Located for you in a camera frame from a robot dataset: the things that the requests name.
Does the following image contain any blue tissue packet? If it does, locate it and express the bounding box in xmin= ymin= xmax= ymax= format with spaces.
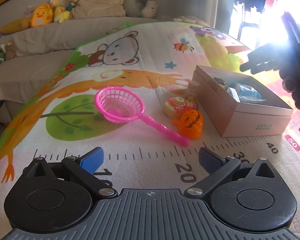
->
xmin=226 ymin=83 xmax=266 ymax=104

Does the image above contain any pink toy net scoop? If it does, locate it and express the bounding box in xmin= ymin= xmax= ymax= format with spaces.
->
xmin=94 ymin=86 xmax=190 ymax=147

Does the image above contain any toy camera hello kitty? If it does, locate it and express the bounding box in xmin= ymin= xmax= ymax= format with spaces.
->
xmin=155 ymin=86 xmax=198 ymax=119

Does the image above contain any orange toy piece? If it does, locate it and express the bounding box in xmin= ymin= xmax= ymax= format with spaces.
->
xmin=172 ymin=109 xmax=203 ymax=140

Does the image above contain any pink cardboard box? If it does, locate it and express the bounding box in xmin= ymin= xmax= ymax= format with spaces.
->
xmin=192 ymin=65 xmax=293 ymax=137

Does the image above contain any colourful cartoon play mat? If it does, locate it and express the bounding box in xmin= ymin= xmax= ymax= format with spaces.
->
xmin=0 ymin=22 xmax=300 ymax=239

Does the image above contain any beige covered sofa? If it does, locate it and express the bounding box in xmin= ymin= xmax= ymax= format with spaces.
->
xmin=0 ymin=16 xmax=161 ymax=120

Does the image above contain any bear plush on pillow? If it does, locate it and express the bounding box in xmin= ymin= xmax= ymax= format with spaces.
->
xmin=141 ymin=1 xmax=159 ymax=18

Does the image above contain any yellow small plush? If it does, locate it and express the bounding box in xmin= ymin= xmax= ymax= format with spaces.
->
xmin=50 ymin=0 xmax=70 ymax=23

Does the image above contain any yellow long cushion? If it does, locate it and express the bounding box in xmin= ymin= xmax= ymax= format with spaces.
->
xmin=0 ymin=17 xmax=30 ymax=35

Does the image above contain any yellow duck plush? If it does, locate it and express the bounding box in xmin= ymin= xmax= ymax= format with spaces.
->
xmin=30 ymin=3 xmax=53 ymax=28

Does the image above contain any grey neck pillow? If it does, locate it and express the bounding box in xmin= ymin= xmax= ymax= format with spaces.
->
xmin=123 ymin=0 xmax=155 ymax=18

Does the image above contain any beige pillow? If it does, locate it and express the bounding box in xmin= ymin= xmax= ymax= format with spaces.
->
xmin=71 ymin=0 xmax=126 ymax=20

